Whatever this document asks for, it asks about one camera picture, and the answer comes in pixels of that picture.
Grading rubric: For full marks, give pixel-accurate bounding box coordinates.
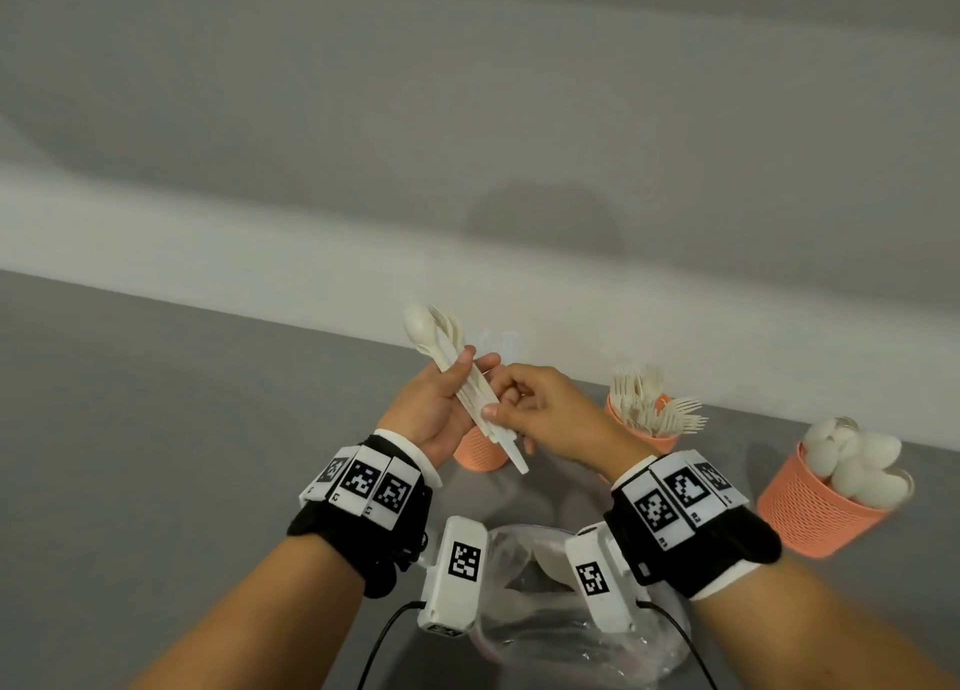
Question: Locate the person's left hand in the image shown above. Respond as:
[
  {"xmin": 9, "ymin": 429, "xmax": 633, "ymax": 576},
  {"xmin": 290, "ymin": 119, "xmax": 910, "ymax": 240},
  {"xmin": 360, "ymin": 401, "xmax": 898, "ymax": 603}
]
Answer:
[{"xmin": 377, "ymin": 345, "xmax": 502, "ymax": 470}]

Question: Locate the person's right hand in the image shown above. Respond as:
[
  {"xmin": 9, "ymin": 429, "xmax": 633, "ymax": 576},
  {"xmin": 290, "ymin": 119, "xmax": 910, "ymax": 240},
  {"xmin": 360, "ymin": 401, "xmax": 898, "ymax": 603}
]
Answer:
[{"xmin": 479, "ymin": 363, "xmax": 661, "ymax": 482}]

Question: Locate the bunch of white forks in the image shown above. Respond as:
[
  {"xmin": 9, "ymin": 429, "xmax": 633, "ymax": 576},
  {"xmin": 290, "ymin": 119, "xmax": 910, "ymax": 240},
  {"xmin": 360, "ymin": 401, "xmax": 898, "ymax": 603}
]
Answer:
[{"xmin": 608, "ymin": 363, "xmax": 709, "ymax": 439}]

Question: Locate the bundle of white cutlery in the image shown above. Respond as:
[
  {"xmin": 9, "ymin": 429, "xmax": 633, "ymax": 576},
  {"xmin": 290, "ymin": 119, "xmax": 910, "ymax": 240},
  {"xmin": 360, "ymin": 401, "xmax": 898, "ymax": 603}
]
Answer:
[{"xmin": 402, "ymin": 300, "xmax": 530, "ymax": 476}]

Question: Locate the clear plastic bag of cutlery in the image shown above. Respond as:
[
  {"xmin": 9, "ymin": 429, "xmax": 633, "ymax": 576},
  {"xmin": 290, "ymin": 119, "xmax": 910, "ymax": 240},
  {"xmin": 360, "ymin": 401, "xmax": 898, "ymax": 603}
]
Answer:
[{"xmin": 468, "ymin": 524, "xmax": 693, "ymax": 690}]

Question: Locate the bunch of white spoons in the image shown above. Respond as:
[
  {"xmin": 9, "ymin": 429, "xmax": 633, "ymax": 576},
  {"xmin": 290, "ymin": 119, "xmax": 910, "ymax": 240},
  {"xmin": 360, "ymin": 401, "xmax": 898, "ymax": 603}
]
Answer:
[{"xmin": 800, "ymin": 416, "xmax": 916, "ymax": 511}]

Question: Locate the person's left forearm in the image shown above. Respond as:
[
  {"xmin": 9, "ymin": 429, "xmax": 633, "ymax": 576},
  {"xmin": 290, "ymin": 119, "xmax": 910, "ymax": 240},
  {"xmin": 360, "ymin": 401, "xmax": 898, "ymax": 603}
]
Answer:
[{"xmin": 131, "ymin": 535, "xmax": 367, "ymax": 690}]

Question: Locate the person's right forearm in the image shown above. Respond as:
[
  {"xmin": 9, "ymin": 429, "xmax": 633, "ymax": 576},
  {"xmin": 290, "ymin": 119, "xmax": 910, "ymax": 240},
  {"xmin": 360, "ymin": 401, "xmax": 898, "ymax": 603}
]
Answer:
[{"xmin": 693, "ymin": 554, "xmax": 960, "ymax": 690}]

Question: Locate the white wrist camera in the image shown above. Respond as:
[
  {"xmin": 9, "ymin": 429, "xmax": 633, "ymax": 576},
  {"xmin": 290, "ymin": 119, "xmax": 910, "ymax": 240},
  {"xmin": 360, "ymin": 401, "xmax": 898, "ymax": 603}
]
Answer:
[
  {"xmin": 563, "ymin": 522, "xmax": 652, "ymax": 635},
  {"xmin": 416, "ymin": 515, "xmax": 489, "ymax": 638}
]

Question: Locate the black camera cable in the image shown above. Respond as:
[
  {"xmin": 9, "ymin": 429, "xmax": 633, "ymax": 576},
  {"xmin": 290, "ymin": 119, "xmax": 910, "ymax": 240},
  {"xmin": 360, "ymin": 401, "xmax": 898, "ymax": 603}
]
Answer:
[
  {"xmin": 637, "ymin": 600, "xmax": 720, "ymax": 690},
  {"xmin": 356, "ymin": 600, "xmax": 427, "ymax": 690}
]

